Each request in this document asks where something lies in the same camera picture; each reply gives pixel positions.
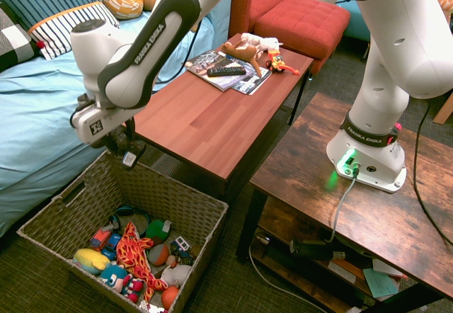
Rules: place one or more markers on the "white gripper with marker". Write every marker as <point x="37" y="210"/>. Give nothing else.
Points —
<point x="95" y="127"/>

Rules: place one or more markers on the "black gamepad with sticker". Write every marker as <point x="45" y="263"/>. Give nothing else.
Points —
<point x="131" y="153"/>

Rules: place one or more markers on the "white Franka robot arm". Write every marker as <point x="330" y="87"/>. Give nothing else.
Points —
<point x="389" y="26"/>

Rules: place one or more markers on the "grey woven wicker basket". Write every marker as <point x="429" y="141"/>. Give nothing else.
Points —
<point x="106" y="192"/>

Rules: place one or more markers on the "blue black headphones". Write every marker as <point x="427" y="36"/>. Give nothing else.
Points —
<point x="136" y="211"/>

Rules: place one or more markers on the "bed with light blue sheet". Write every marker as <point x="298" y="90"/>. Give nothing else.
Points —
<point x="35" y="114"/>

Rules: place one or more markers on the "green ball with tag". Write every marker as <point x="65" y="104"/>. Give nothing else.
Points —
<point x="157" y="231"/>

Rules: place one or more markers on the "red-brown wooden coffee table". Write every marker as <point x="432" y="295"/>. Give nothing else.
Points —
<point x="219" y="114"/>

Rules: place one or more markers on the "red toy truck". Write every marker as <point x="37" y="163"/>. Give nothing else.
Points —
<point x="101" y="238"/>

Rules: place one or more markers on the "blue toy car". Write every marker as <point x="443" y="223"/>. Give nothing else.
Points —
<point x="112" y="245"/>

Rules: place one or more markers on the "large grey magazine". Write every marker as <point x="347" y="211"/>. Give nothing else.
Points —
<point x="205" y="63"/>

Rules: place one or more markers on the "orange flame patterned plush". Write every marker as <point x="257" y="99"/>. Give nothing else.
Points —
<point x="136" y="253"/>

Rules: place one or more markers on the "small red pompom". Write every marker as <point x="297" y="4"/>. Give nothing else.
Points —
<point x="40" y="44"/>

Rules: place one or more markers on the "grey orange ball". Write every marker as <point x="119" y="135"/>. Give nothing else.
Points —
<point x="159" y="255"/>

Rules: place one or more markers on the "white navy striped pillow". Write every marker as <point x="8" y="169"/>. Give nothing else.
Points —
<point x="56" y="29"/>

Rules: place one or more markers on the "black remote control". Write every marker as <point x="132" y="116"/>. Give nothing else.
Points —
<point x="226" y="71"/>

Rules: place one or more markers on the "yellow plush toy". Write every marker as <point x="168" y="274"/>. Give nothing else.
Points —
<point x="90" y="260"/>

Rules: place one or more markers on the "blue white toy jeep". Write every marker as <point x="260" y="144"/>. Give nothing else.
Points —
<point x="182" y="247"/>

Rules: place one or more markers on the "blue helmeted plush figure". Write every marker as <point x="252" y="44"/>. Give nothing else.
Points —
<point x="113" y="277"/>

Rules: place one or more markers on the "black white checked pillow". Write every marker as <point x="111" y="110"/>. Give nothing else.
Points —
<point x="14" y="44"/>

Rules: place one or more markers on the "small dark magazine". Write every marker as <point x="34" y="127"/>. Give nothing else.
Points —
<point x="253" y="83"/>

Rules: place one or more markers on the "grey plush toy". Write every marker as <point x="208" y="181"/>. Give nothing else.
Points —
<point x="177" y="274"/>

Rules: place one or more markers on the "red blue plush figure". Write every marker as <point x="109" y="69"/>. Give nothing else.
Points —
<point x="133" y="286"/>

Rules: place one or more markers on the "brown plush toy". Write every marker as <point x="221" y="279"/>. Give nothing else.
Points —
<point x="244" y="52"/>

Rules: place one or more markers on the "white plush toy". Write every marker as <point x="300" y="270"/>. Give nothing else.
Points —
<point x="263" y="44"/>

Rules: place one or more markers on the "orange toy vehicle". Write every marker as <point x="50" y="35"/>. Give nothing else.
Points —
<point x="277" y="63"/>

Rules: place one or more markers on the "rustic dark wood table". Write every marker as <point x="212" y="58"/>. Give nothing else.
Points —
<point x="311" y="185"/>

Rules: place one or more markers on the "orange tufted ottoman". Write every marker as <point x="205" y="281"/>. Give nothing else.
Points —
<point x="301" y="22"/>

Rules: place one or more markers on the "black power brick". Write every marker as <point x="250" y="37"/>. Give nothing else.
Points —
<point x="313" y="250"/>

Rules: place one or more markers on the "white paper sheet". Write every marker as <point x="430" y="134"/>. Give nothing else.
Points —
<point x="385" y="267"/>

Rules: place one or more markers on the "teal paper envelope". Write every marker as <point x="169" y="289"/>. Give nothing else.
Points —
<point x="380" y="283"/>

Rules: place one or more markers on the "light wooden furniture leg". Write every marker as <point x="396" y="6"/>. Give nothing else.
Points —
<point x="445" y="111"/>

